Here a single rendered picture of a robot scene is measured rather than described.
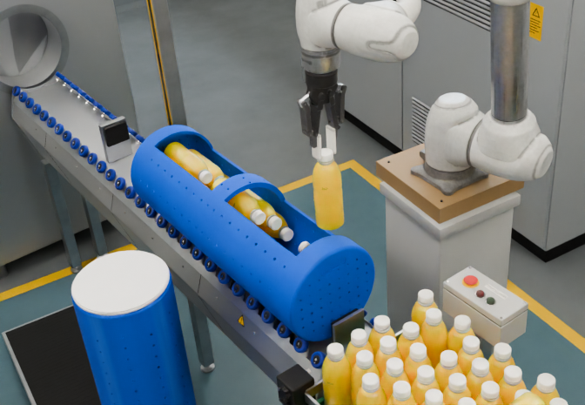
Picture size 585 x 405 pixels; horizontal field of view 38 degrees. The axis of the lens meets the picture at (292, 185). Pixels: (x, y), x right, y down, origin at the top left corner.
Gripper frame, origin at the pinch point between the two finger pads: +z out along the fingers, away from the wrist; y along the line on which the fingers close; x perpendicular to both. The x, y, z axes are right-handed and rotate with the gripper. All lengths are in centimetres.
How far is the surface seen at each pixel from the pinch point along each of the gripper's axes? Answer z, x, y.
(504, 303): 39, 39, -25
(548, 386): 38, 64, -11
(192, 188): 31, -46, 13
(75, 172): 66, -135, 17
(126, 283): 48, -40, 41
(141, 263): 48, -45, 34
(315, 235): 42.6, -17.6, -9.2
